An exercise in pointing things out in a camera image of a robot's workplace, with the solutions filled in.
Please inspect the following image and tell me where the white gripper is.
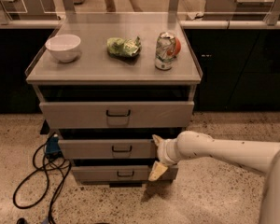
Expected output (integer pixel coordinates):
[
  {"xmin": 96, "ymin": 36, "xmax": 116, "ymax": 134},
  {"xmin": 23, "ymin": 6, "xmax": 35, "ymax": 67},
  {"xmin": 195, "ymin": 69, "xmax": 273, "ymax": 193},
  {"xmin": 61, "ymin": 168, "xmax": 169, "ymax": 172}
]
[{"xmin": 148, "ymin": 134, "xmax": 179, "ymax": 181}]

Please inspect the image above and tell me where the grey drawer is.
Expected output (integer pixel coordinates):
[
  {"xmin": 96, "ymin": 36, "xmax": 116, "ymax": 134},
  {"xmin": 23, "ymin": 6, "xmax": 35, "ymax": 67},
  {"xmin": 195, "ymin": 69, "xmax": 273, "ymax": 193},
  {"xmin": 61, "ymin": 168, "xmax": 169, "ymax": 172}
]
[
  {"xmin": 58, "ymin": 139, "xmax": 156, "ymax": 160},
  {"xmin": 70, "ymin": 164, "xmax": 179, "ymax": 183},
  {"xmin": 40, "ymin": 102, "xmax": 194, "ymax": 129}
]

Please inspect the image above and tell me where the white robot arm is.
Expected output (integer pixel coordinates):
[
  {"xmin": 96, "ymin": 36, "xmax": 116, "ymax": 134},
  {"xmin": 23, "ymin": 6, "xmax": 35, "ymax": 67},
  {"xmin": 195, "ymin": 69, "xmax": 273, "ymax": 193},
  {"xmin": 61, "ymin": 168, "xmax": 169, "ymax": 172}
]
[{"xmin": 148, "ymin": 131, "xmax": 280, "ymax": 224}]

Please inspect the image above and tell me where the grey bottom drawer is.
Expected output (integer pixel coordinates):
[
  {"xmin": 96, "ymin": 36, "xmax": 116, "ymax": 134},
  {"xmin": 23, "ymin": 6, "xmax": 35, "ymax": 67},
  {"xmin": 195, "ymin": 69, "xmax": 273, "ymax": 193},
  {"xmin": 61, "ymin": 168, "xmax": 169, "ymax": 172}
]
[{"xmin": 70, "ymin": 164, "xmax": 179, "ymax": 183}]

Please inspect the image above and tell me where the grey drawer cabinet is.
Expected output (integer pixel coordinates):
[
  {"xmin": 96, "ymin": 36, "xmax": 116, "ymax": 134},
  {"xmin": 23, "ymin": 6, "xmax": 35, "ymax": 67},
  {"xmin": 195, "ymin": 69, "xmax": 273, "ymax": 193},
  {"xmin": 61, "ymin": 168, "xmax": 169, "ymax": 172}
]
[{"xmin": 27, "ymin": 13, "xmax": 202, "ymax": 185}]

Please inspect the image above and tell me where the grey top drawer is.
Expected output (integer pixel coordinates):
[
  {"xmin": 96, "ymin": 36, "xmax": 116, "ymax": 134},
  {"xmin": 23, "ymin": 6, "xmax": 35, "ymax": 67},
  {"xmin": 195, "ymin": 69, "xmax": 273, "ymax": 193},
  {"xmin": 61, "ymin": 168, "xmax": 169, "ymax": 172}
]
[{"xmin": 40, "ymin": 102, "xmax": 194, "ymax": 129}]

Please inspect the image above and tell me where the blue power box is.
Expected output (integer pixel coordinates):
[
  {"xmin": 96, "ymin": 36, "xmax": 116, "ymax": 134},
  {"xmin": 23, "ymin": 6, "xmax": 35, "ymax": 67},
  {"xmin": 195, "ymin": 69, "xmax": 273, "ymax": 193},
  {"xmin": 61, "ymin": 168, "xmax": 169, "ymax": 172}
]
[{"xmin": 45, "ymin": 134, "xmax": 61, "ymax": 156}]

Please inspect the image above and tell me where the crushed soda can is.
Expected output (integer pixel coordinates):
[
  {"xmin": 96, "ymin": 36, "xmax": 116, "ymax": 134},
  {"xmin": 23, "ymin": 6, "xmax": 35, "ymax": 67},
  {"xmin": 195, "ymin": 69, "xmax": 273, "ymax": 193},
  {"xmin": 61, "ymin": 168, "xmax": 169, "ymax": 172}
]
[{"xmin": 155, "ymin": 32, "xmax": 176, "ymax": 70}]

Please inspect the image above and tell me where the green chip bag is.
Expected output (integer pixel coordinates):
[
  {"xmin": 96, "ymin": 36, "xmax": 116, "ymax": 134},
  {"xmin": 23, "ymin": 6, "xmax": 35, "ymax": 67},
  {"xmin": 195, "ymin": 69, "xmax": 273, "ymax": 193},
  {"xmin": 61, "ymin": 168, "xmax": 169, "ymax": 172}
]
[{"xmin": 107, "ymin": 36, "xmax": 142, "ymax": 58}]

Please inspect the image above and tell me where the orange fruit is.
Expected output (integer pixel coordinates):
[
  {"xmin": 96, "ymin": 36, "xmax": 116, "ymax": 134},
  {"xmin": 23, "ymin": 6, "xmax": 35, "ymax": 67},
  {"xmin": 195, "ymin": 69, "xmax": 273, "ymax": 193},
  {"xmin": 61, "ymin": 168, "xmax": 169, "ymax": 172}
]
[{"xmin": 174, "ymin": 37, "xmax": 181, "ymax": 56}]

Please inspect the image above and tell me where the white ceramic bowl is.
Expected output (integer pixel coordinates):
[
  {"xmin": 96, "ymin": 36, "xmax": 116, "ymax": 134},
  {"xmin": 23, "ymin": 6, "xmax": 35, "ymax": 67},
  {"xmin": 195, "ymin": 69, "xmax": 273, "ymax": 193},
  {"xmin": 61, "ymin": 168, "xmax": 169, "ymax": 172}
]
[{"xmin": 45, "ymin": 35, "xmax": 81, "ymax": 63}]

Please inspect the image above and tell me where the background grey table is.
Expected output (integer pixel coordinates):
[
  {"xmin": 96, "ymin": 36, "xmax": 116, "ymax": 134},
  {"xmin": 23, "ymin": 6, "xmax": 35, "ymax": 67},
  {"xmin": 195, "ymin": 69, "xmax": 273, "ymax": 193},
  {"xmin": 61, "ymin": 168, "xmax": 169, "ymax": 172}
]
[{"xmin": 203, "ymin": 0, "xmax": 274, "ymax": 21}]

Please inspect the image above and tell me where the black floor cable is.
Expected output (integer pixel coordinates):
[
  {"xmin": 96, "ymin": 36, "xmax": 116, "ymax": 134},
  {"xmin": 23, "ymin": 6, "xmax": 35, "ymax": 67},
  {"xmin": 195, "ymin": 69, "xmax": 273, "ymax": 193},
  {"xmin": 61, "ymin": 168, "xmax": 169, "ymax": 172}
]
[{"xmin": 11, "ymin": 140, "xmax": 73, "ymax": 224}]

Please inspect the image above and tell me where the white counter rail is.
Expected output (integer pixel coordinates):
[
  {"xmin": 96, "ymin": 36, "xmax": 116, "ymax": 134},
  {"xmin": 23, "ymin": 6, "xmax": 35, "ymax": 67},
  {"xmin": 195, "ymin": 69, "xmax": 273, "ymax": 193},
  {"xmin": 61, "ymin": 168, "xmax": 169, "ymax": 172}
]
[{"xmin": 0, "ymin": 20, "xmax": 280, "ymax": 30}]

